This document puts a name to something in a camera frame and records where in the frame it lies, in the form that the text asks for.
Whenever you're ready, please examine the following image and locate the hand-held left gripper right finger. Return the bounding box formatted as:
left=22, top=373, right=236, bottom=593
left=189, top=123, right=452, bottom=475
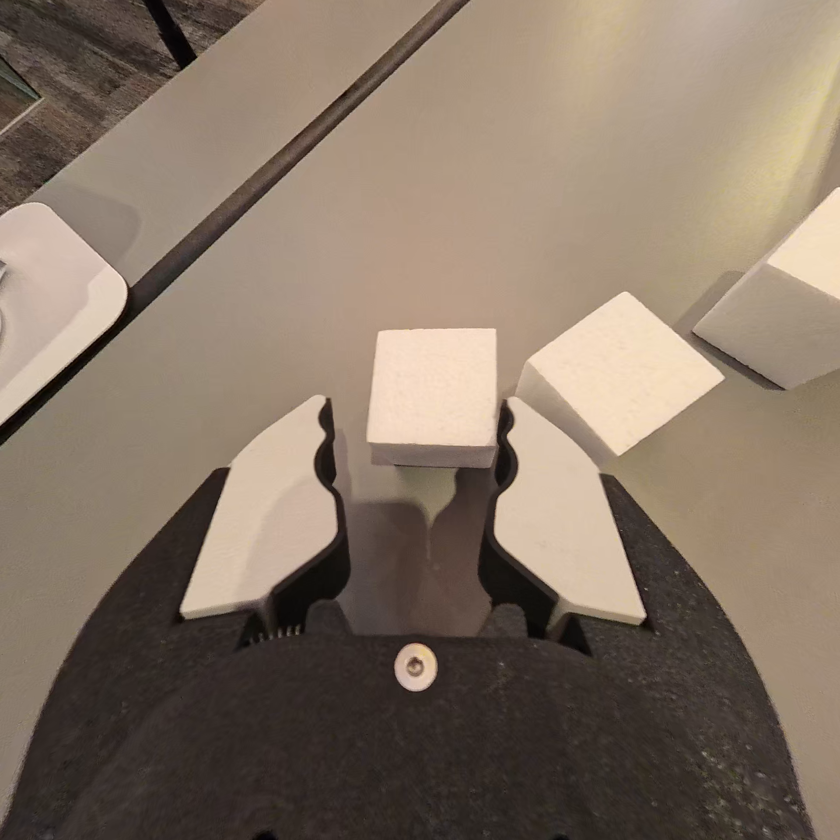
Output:
left=479, top=397, right=647, bottom=637

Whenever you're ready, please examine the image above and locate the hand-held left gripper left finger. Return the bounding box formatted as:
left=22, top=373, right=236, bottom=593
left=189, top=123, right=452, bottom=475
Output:
left=179, top=395, right=350, bottom=634

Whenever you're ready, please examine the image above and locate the white hard foam cube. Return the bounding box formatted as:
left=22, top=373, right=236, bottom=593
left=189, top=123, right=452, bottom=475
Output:
left=366, top=328, right=498, bottom=469
left=516, top=292, right=726, bottom=472
left=693, top=188, right=840, bottom=390

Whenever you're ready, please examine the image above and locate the white and wooden document stand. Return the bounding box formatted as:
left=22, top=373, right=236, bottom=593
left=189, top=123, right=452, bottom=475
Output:
left=0, top=202, right=129, bottom=427

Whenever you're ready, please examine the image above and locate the black metal pole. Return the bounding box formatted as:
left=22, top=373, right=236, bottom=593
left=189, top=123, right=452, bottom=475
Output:
left=141, top=0, right=198, bottom=70

